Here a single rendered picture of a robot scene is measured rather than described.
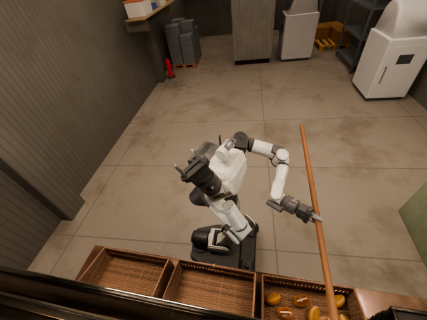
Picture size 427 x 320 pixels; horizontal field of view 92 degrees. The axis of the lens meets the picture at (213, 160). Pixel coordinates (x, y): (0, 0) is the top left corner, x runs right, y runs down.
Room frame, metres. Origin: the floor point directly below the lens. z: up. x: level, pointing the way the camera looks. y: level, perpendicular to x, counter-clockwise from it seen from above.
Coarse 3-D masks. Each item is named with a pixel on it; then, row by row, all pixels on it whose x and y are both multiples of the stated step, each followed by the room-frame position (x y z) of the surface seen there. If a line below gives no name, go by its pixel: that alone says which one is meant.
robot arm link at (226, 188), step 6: (228, 180) 0.56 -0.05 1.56; (222, 186) 0.54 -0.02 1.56; (228, 186) 0.53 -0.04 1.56; (204, 192) 0.51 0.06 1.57; (210, 192) 0.50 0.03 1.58; (216, 192) 0.50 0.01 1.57; (222, 192) 0.51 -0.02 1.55; (228, 192) 0.51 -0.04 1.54; (234, 192) 0.53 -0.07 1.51; (210, 198) 0.51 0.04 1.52; (216, 198) 0.51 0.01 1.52; (222, 198) 0.51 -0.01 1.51
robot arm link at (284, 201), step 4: (284, 196) 0.66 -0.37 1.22; (288, 196) 0.65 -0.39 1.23; (268, 200) 0.68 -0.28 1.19; (272, 200) 0.68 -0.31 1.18; (280, 200) 0.65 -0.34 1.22; (284, 200) 0.64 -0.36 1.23; (288, 200) 0.63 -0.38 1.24; (268, 204) 0.66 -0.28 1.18; (272, 204) 0.65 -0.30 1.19; (276, 204) 0.64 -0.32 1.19; (280, 204) 0.64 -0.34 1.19; (284, 204) 0.62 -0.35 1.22; (276, 208) 0.62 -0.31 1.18; (280, 208) 0.61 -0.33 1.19; (284, 208) 0.61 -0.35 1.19; (280, 212) 0.60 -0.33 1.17
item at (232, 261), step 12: (204, 228) 1.12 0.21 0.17; (216, 228) 1.09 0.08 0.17; (192, 240) 0.93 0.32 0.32; (204, 240) 0.90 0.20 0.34; (216, 240) 0.96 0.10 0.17; (252, 240) 0.90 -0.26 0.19; (192, 252) 0.88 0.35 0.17; (204, 252) 0.86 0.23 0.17; (216, 252) 0.84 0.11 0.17; (228, 252) 0.82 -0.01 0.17; (240, 252) 0.80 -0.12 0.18; (252, 252) 0.78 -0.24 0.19; (216, 264) 0.73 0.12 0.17; (228, 264) 0.71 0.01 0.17; (240, 264) 0.69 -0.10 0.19; (252, 264) 0.67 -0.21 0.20
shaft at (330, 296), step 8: (304, 136) 1.17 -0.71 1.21; (304, 144) 1.08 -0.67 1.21; (304, 152) 1.01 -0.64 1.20; (312, 176) 0.79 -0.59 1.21; (312, 184) 0.73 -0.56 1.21; (312, 192) 0.67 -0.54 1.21; (312, 200) 0.63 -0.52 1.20; (320, 224) 0.48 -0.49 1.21; (320, 232) 0.43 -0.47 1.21; (320, 240) 0.40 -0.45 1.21; (320, 248) 0.36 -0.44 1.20; (320, 256) 0.33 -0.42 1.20; (328, 264) 0.29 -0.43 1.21; (328, 272) 0.26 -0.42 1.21; (328, 280) 0.23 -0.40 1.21; (328, 288) 0.20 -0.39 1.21; (328, 296) 0.18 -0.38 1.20; (328, 304) 0.15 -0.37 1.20; (336, 312) 0.12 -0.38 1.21
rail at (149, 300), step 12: (36, 276) 0.34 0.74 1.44; (48, 276) 0.33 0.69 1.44; (84, 288) 0.27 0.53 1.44; (96, 288) 0.26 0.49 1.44; (108, 288) 0.26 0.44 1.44; (144, 300) 0.20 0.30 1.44; (156, 300) 0.20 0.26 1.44; (168, 300) 0.19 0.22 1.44; (192, 312) 0.15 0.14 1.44; (204, 312) 0.14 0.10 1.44; (216, 312) 0.14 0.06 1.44
